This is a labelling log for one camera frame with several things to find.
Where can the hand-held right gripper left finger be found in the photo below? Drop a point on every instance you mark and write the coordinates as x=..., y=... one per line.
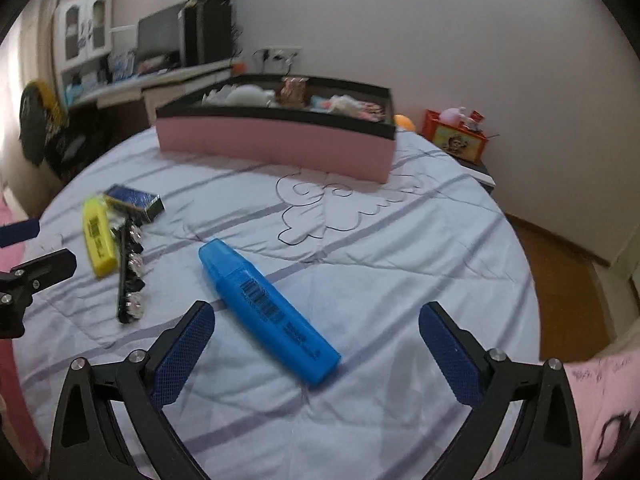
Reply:
x=182, y=355

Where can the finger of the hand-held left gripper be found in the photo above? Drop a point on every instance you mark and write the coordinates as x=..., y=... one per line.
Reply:
x=47, y=265
x=17, y=232

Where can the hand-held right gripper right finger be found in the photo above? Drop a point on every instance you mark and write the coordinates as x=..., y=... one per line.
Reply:
x=450, y=355

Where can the blue highlighter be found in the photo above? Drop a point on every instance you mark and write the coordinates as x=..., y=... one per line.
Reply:
x=270, y=310

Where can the pink storage box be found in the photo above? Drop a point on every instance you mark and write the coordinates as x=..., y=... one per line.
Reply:
x=280, y=145

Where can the yellow highlighter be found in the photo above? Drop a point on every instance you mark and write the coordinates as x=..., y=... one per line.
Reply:
x=100, y=240

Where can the black rhinestone hair clip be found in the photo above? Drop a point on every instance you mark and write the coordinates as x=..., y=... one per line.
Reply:
x=122, y=280

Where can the dark blue small box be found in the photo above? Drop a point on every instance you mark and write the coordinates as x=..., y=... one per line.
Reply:
x=132, y=200

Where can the striped white bed sheet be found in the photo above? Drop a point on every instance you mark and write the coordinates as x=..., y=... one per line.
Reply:
x=400, y=260

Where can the office chair with leopard cloth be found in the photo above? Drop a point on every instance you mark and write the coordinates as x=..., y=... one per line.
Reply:
x=40, y=120

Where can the pink printed blanket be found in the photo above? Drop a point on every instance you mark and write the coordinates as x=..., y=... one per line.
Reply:
x=600, y=410

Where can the low white black cabinet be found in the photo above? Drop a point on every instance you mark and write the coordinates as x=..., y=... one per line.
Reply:
x=477, y=172

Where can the red printed crate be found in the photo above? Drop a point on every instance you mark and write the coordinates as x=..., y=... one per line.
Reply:
x=455, y=142

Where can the white glass door cabinet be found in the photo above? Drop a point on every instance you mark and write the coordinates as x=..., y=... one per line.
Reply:
x=82, y=30

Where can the white desk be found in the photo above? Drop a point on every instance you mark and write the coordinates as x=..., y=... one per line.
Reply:
x=165, y=79

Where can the orange octopus plush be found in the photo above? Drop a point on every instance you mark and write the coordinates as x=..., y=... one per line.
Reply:
x=405, y=122

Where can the pink plush toy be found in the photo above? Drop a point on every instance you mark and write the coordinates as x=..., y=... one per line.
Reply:
x=452, y=116

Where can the computer monitor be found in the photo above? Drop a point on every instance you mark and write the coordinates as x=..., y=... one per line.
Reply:
x=160, y=32

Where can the white crumpled item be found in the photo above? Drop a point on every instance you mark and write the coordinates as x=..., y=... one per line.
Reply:
x=247, y=96

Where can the pink patterned item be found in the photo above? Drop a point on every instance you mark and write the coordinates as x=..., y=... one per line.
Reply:
x=350, y=106

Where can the clear bottle orange cap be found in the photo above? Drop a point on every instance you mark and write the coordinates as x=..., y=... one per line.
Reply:
x=239, y=67

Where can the black computer tower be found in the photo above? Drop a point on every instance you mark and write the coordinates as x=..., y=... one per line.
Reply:
x=210, y=35

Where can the shiny copper item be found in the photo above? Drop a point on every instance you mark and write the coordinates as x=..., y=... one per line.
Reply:
x=294, y=92

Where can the white wall power strip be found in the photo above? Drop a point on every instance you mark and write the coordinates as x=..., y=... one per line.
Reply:
x=280, y=53

